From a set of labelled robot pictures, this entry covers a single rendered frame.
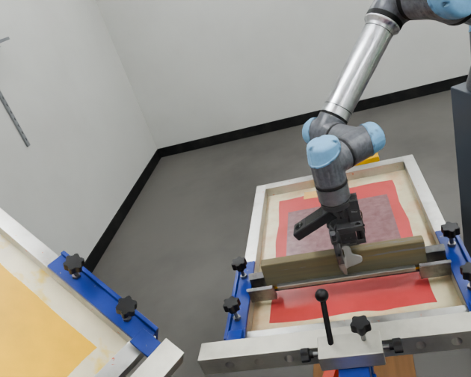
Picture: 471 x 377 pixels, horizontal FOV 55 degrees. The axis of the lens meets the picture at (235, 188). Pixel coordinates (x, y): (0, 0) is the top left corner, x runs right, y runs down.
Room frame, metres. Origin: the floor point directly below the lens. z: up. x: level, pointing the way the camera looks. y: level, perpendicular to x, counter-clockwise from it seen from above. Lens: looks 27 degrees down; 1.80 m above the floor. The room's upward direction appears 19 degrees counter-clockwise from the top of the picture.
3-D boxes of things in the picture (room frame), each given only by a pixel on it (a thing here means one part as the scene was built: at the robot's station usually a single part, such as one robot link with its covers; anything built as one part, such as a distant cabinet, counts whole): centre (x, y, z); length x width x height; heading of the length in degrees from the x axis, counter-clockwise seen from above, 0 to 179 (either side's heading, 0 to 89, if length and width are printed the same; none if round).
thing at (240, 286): (0.97, 0.08, 0.98); 0.30 x 0.05 x 0.07; 164
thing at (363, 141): (0.97, -0.30, 1.33); 0.11 x 0.11 x 0.08; 21
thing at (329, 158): (0.92, -0.22, 1.33); 0.09 x 0.08 x 0.11; 111
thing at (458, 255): (0.82, -0.45, 0.98); 0.30 x 0.05 x 0.07; 164
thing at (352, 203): (0.91, -0.22, 1.17); 0.09 x 0.08 x 0.12; 74
